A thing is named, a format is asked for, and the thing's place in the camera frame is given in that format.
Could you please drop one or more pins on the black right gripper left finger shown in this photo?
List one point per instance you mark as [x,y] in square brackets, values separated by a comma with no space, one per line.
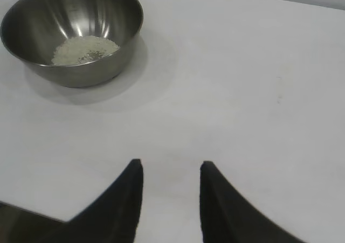
[116,216]

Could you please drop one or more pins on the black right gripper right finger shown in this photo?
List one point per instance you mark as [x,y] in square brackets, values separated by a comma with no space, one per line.
[226,216]

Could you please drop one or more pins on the white rice grains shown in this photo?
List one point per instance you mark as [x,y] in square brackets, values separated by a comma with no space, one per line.
[83,50]

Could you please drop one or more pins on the stainless steel mixing bowl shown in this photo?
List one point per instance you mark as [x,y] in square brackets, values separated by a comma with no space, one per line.
[40,19]

